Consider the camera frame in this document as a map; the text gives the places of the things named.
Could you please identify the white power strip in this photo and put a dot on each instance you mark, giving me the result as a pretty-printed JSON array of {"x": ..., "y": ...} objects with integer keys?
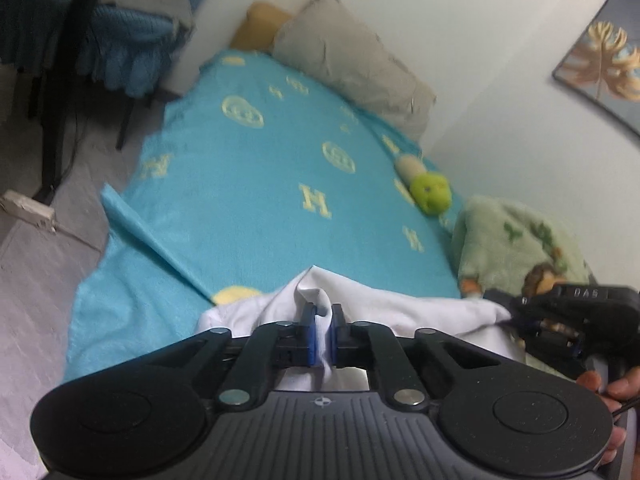
[{"x": 27, "y": 210}]

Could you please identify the green plush toy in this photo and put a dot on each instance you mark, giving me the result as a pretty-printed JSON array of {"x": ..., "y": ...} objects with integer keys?
[{"x": 430, "y": 190}]

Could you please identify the yellow cushion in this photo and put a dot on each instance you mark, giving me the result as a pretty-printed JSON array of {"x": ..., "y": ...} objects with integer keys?
[{"x": 257, "y": 25}]

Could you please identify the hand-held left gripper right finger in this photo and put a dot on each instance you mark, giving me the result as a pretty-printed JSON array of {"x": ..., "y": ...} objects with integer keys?
[{"x": 336, "y": 335}]

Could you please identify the person's right hand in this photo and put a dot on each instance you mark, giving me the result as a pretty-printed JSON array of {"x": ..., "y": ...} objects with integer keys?
[{"x": 620, "y": 385}]

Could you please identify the white desk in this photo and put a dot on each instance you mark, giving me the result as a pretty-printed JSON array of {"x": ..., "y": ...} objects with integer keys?
[{"x": 65, "y": 85}]

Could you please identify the teal patterned bed sheet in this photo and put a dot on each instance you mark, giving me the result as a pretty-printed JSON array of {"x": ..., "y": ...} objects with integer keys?
[{"x": 275, "y": 185}]

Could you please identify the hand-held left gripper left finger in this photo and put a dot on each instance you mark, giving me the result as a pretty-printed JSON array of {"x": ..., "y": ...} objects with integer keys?
[{"x": 311, "y": 332}]

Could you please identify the white garment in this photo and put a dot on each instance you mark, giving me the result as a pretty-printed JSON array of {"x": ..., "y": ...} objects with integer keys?
[{"x": 400, "y": 310}]

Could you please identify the grey folded cloth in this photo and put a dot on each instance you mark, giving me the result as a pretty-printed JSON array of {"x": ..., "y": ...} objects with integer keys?
[{"x": 150, "y": 2}]

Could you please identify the green printed blanket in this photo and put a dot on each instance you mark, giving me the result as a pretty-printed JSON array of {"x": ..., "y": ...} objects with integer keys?
[{"x": 510, "y": 240}]

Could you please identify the grey pillow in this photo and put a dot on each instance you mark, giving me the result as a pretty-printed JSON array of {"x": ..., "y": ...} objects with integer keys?
[{"x": 350, "y": 60}]

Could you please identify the leaf wall picture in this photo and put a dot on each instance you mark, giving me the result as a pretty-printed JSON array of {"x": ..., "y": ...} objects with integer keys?
[{"x": 605, "y": 60}]

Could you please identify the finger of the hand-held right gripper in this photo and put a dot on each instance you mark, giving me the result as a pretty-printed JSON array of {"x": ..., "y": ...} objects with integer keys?
[{"x": 520, "y": 312}]

